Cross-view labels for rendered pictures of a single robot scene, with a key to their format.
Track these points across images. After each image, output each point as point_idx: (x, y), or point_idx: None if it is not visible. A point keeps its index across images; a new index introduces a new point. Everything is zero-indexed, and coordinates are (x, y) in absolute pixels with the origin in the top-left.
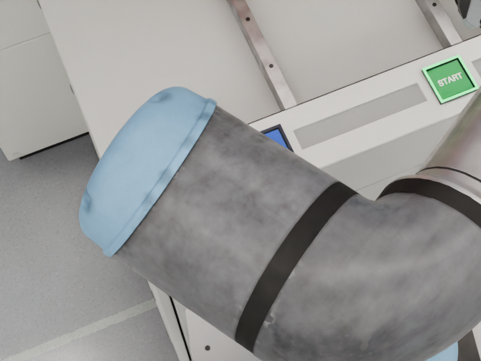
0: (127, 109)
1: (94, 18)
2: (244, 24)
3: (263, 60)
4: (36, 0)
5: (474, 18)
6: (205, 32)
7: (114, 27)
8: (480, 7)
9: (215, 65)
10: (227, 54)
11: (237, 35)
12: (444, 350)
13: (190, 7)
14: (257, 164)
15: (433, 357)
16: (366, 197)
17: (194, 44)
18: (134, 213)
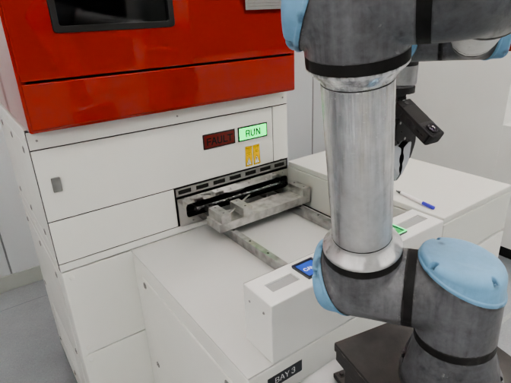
0: (211, 302)
1: (182, 271)
2: (267, 254)
3: (283, 265)
4: (138, 302)
5: (396, 166)
6: (245, 267)
7: (194, 273)
8: (398, 156)
9: (255, 277)
10: (261, 272)
11: (263, 264)
12: (492, 256)
13: (233, 259)
14: None
15: (488, 260)
16: (367, 325)
17: (241, 271)
18: None
